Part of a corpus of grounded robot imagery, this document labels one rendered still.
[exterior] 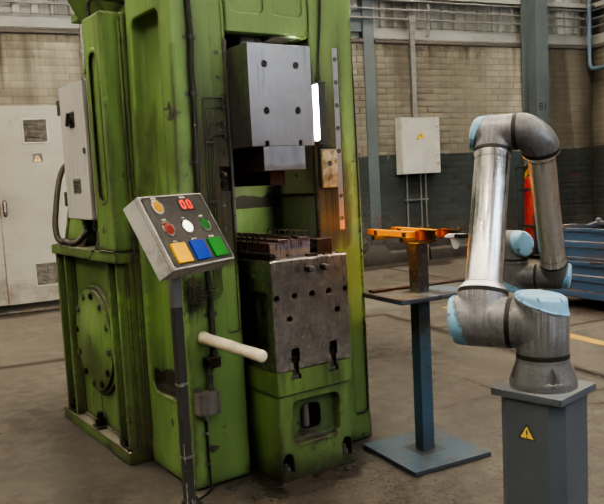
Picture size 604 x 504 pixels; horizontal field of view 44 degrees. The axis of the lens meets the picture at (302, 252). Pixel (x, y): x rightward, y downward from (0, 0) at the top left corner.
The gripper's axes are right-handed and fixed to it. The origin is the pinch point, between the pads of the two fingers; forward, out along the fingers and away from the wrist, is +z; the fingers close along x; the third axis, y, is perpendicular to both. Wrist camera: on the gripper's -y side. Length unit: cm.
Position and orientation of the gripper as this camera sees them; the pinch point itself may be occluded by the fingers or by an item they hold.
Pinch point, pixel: (459, 233)
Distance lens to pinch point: 301.0
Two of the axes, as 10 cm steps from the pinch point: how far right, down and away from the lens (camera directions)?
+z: -4.4, -0.7, 8.9
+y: 0.5, 9.9, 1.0
